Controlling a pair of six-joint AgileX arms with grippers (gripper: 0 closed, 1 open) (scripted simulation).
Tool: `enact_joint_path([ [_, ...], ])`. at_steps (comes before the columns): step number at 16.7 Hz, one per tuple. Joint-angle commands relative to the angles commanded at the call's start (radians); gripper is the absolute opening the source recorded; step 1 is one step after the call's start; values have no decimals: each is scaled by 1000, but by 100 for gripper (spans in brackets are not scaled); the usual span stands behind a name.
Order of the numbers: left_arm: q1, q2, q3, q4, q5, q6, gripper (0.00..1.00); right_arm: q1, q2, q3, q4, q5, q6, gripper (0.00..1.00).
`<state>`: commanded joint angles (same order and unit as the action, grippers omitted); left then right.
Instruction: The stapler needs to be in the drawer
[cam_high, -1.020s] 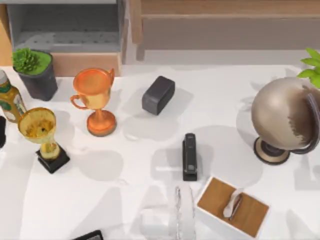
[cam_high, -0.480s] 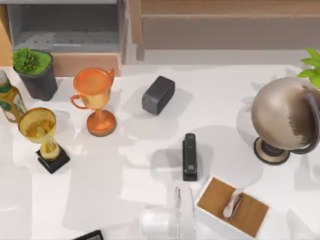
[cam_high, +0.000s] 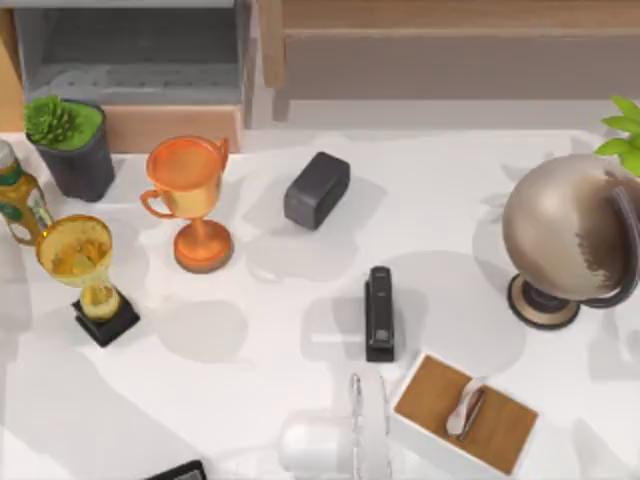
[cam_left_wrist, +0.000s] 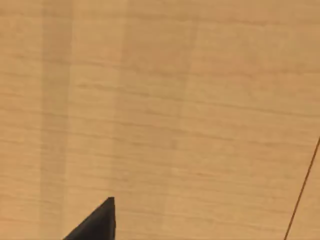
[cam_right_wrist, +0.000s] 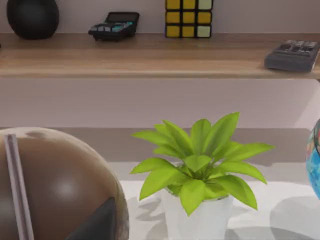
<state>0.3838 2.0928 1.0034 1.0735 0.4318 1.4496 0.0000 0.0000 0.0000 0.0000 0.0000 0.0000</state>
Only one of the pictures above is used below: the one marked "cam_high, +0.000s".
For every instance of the dark grey rounded box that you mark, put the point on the dark grey rounded box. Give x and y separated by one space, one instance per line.
316 192

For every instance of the black stapler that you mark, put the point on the black stapler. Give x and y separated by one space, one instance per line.
380 315

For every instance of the pale wooden drawer front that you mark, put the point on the pale wooden drawer front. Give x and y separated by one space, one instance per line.
170 127

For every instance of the wooden open shelf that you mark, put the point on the wooden open shelf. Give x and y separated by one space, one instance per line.
450 55

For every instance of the beige globe on stand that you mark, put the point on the beige globe on stand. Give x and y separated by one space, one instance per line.
560 225

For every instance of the gold trophy on black base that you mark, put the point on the gold trophy on black base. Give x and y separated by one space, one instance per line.
80 265

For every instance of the succulent in dark pot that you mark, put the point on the succulent in dark pot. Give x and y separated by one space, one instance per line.
70 145

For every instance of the black flat object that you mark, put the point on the black flat object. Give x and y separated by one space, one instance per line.
180 472

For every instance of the yellow bottle with green label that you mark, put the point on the yellow bottle with green label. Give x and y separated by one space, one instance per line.
20 200

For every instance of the bright green leafy plant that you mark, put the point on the bright green leafy plant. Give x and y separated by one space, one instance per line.
622 135

